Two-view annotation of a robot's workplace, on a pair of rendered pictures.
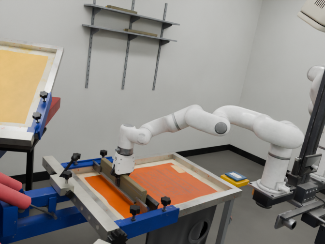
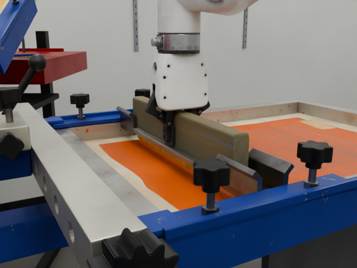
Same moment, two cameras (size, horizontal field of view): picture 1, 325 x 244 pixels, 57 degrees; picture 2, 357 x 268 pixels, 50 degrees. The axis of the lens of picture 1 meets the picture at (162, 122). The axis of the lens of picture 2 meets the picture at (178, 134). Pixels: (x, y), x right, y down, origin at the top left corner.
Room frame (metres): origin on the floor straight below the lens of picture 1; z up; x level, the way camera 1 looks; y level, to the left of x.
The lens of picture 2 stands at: (0.64, 0.00, 1.20)
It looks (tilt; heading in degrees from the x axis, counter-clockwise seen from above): 15 degrees down; 13
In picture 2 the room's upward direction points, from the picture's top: straight up
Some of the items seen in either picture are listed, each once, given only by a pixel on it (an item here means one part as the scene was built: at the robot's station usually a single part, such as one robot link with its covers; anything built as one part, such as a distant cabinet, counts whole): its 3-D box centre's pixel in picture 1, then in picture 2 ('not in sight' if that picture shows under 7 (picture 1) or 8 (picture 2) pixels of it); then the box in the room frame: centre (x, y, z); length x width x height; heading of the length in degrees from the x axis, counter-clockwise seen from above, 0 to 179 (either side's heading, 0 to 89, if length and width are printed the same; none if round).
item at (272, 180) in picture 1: (277, 173); not in sight; (1.26, -0.55, 1.21); 0.16 x 0.13 x 0.15; 38
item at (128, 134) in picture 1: (134, 137); (198, 0); (1.31, 0.12, 1.25); 0.15 x 0.10 x 0.11; 85
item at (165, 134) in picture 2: (115, 179); (163, 128); (1.31, 0.18, 1.03); 0.03 x 0.03 x 0.07; 41
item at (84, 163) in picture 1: (89, 166); (113, 126); (1.51, 0.36, 0.97); 0.30 x 0.05 x 0.07; 131
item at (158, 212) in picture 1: (148, 221); (263, 218); (1.09, -0.01, 0.97); 0.30 x 0.05 x 0.07; 131
